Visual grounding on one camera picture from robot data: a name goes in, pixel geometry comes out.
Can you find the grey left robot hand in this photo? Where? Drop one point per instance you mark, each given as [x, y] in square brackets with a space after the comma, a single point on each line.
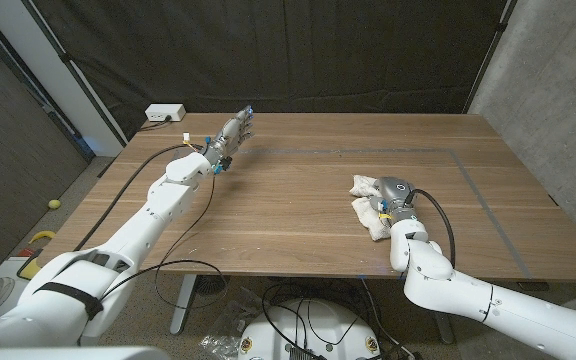
[230, 135]

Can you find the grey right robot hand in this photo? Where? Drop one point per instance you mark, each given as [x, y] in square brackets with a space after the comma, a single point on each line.
[395, 190]

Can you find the white wiping cloth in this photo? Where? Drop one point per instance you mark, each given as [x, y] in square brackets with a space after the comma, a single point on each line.
[370, 220]

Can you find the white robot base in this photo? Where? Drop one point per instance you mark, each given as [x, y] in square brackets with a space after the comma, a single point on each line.
[273, 335]

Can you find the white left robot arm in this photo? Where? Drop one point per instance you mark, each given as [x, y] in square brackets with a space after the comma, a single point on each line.
[143, 225]

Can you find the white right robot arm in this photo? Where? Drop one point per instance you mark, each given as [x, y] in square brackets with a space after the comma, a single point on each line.
[468, 295]

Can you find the white power strip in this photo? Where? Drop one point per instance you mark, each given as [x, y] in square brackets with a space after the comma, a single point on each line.
[165, 111]

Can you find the black backdrop curtain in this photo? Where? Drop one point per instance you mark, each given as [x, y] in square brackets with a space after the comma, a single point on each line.
[293, 50]

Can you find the grey table leg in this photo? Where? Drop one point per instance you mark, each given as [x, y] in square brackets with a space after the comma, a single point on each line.
[443, 327]

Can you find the black round floor object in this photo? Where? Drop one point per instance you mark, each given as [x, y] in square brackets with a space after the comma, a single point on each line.
[213, 284]

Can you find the black backdrop stand pole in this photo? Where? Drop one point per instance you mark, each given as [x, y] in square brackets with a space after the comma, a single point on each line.
[68, 62]
[491, 50]

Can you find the white table leg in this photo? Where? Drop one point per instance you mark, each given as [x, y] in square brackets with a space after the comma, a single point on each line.
[183, 305]

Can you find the clear plastic bag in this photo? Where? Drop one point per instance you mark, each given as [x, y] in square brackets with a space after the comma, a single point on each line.
[228, 320]

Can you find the yellow ball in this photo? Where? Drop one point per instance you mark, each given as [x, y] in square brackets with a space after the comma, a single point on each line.
[55, 203]

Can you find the yellow banana toy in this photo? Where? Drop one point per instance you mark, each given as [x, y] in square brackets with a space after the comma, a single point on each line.
[43, 233]

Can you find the yellow and black tray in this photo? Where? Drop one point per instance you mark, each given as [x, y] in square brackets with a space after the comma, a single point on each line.
[30, 270]

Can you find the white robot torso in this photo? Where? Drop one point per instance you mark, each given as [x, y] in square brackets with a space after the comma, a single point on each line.
[68, 354]

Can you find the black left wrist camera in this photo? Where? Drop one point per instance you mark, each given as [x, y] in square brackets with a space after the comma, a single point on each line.
[224, 165]

